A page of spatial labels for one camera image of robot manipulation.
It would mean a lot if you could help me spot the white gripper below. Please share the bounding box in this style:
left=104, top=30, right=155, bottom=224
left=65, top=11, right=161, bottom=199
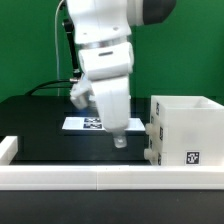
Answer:
left=91, top=76, right=130, bottom=148

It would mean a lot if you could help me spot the white drawer box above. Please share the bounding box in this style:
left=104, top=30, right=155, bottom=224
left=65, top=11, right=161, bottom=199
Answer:
left=144, top=149, right=166, bottom=166
left=145, top=115, right=163, bottom=141

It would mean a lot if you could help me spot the white front drawer box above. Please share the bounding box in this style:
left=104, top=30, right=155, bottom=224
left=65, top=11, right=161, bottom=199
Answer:
left=144, top=149, right=166, bottom=166

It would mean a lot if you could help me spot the white drawer cabinet frame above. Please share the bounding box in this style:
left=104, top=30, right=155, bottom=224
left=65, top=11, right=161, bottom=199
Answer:
left=146, top=95, right=224, bottom=166

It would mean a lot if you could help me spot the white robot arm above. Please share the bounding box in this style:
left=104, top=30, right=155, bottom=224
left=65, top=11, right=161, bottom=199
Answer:
left=67, top=0, right=176, bottom=148

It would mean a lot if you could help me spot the marker tag sheet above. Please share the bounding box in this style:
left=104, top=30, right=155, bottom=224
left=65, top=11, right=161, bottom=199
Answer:
left=62, top=117, right=145, bottom=131

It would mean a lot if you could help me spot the black cable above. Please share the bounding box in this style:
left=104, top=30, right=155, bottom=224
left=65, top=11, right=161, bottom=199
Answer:
left=24, top=78, right=81, bottom=97

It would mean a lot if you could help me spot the white fence wall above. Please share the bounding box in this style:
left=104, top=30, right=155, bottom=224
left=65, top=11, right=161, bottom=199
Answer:
left=0, top=136, right=224, bottom=190

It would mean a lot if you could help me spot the white thin cable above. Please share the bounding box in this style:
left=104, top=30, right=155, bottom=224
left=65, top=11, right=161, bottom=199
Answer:
left=54, top=0, right=66, bottom=97

